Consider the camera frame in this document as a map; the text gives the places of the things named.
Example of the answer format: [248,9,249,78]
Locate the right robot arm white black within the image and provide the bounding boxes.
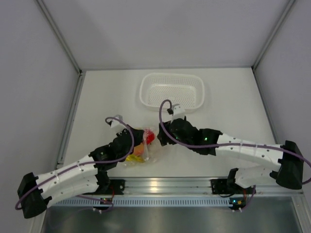
[157,118,304,193]

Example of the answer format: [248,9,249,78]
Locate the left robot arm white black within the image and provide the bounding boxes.
[15,128,144,219]

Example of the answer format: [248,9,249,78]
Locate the yellow fake bananas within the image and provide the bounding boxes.
[126,155,145,163]

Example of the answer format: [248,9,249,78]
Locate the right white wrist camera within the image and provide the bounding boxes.
[167,104,186,121]

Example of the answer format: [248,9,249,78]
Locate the red fake tomato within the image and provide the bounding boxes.
[144,129,155,145]

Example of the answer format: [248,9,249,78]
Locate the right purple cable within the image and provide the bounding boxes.
[159,99,311,184]

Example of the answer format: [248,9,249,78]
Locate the aluminium mounting rail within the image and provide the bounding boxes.
[97,176,302,195]

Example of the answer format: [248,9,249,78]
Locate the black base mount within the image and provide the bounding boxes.
[102,179,125,196]
[210,179,243,197]

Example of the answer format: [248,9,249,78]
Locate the white perforated plastic basket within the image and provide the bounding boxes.
[139,73,205,113]

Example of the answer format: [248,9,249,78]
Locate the clear zip top bag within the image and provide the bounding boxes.
[122,125,171,168]

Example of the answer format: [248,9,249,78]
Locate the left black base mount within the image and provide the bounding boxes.
[102,179,125,196]

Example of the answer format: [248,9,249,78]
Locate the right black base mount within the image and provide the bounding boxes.
[210,179,243,197]

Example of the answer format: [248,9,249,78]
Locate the orange fake fruit piece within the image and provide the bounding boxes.
[133,143,145,156]

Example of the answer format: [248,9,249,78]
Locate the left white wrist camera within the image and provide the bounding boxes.
[110,115,126,133]

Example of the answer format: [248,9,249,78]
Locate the grey slotted cable duct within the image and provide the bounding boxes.
[54,197,235,207]

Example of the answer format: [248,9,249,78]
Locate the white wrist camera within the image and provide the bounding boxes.
[110,115,126,133]
[167,104,186,121]

